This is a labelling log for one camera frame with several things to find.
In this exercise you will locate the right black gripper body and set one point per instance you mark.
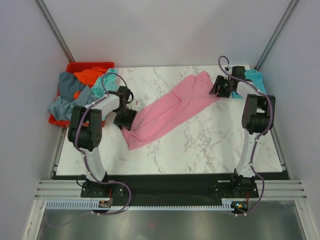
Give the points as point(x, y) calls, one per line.
point(224, 90)

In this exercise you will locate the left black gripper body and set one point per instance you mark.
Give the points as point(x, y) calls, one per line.
point(123, 115)

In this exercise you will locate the pink t shirt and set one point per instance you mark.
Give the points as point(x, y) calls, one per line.
point(185, 100)

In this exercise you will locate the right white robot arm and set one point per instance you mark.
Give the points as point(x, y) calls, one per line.
point(257, 119)

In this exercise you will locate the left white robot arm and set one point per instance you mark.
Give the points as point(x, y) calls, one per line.
point(85, 133)

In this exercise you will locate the folded teal t shirt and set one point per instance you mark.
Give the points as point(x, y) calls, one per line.
point(256, 77)

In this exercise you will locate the mint green t shirt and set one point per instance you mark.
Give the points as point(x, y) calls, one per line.
point(109, 82)

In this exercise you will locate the orange t shirt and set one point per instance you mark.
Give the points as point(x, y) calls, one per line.
point(93, 79)

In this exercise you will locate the grey blue t shirt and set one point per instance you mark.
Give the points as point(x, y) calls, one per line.
point(71, 93)

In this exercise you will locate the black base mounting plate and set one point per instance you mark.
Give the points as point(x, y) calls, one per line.
point(181, 189)

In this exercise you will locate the right frame post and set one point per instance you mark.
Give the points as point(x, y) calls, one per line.
point(277, 32)

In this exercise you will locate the frame post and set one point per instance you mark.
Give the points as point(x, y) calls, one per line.
point(277, 32)
point(54, 29)

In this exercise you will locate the aluminium extrusion rail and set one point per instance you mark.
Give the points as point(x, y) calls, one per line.
point(273, 190)

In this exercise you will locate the white slotted cable duct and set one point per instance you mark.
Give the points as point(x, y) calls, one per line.
point(99, 205)

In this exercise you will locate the left frame post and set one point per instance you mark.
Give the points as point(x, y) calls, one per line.
point(54, 29)

